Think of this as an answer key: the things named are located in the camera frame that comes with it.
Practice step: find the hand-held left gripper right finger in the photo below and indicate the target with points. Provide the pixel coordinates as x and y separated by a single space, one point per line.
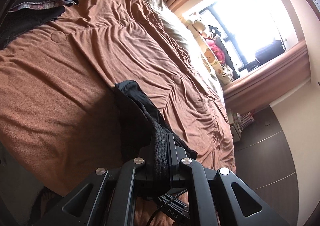
177 166

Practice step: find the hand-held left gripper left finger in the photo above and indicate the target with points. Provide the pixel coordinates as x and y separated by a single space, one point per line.
145 163

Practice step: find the black pants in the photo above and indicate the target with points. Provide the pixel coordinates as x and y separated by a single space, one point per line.
140 111

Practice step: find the white bedside items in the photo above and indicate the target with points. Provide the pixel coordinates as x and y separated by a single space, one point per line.
236 132

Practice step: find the rack of small items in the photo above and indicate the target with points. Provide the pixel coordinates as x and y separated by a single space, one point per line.
243 118

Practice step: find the brown blanket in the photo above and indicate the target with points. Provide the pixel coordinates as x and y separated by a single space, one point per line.
75 78

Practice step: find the bear print cushion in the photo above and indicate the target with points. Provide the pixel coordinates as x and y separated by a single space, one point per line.
208 57

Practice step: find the grey long plush toy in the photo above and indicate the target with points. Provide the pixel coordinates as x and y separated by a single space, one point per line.
226 53

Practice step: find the red plush toy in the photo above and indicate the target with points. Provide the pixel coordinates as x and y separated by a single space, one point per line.
215 48

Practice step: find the black cat plush toy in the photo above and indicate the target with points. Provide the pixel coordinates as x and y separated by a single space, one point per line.
212 31

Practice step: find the beige plush toy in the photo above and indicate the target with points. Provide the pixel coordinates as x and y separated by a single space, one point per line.
198 24

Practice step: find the black framed window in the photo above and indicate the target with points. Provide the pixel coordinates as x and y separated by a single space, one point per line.
250 15

